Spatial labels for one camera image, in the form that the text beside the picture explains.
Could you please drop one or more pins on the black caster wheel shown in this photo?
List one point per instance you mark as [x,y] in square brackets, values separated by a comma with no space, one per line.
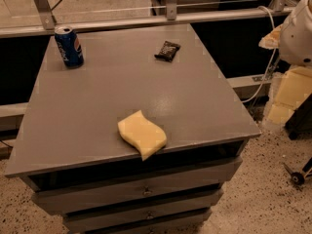
[298,178]

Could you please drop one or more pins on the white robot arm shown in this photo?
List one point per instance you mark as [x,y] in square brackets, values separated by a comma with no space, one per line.
[293,38]

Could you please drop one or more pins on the yellow wavy sponge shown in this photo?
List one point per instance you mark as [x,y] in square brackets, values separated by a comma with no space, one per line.
[145,136]

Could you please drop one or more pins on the blue pepsi can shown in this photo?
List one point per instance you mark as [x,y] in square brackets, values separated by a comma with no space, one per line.
[69,46]

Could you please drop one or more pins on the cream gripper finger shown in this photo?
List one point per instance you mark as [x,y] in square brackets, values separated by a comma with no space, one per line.
[271,40]

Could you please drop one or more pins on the grey metal railing frame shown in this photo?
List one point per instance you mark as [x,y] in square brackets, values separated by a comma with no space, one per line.
[41,17]

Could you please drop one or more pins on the dark chocolate rxbar wrapper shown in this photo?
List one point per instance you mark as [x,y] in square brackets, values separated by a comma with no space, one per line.
[168,51]

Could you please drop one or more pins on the grey drawer cabinet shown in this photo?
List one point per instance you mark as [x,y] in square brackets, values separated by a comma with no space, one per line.
[70,153]

